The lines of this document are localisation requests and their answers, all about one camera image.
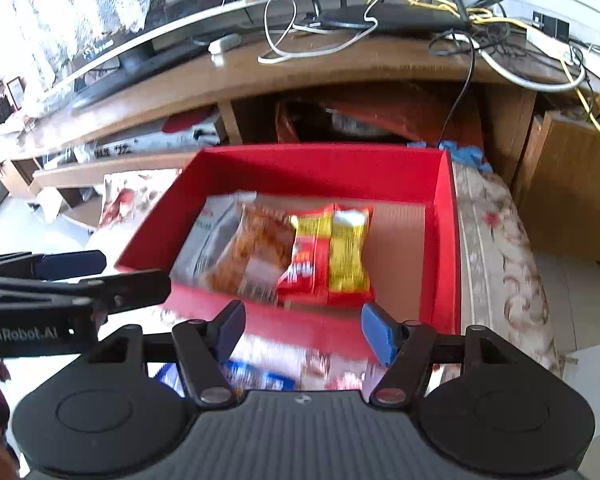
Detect wooden tv cabinet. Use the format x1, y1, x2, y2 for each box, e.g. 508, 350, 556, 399
0, 37, 600, 260

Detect yellow cable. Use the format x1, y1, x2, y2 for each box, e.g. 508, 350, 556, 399
367, 0, 600, 172

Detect clear white cake packet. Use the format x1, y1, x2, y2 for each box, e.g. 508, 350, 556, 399
170, 192, 257, 287

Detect black wifi router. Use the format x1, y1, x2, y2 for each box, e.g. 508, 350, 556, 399
310, 0, 471, 37

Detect orange spicy snack packet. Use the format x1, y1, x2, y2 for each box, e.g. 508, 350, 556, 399
199, 203, 294, 304

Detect pink bread snack packet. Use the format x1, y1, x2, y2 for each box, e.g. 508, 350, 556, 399
298, 349, 384, 391

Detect floral table cloth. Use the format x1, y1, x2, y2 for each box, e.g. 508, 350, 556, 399
117, 144, 558, 370

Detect white cable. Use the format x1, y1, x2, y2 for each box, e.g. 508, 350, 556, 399
256, 0, 382, 66

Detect blue green candy bag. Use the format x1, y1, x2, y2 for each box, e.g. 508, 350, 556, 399
154, 360, 296, 396

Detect red cardboard box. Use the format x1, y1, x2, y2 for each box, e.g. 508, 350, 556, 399
117, 144, 460, 359

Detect red yellow snack packet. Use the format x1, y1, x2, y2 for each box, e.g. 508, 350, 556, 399
276, 204, 375, 308

